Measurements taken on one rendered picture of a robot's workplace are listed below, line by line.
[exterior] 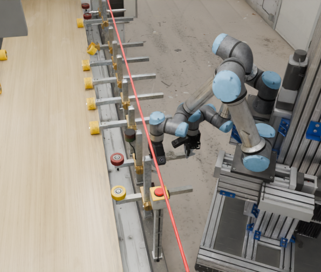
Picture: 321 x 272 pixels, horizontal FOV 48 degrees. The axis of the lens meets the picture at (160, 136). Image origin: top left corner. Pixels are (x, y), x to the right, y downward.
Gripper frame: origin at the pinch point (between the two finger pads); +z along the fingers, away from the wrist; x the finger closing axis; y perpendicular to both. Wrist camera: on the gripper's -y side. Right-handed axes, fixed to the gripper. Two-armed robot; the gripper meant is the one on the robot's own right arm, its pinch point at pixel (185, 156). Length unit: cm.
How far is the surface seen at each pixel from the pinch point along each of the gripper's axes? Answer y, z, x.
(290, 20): 232, 52, 276
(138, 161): -30.3, -7.8, -5.7
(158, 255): -29, 9, -57
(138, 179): -30.5, 7.8, -5.7
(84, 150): -60, -7, 10
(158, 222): -30, -21, -57
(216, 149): 60, 83, 82
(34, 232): -87, -7, -42
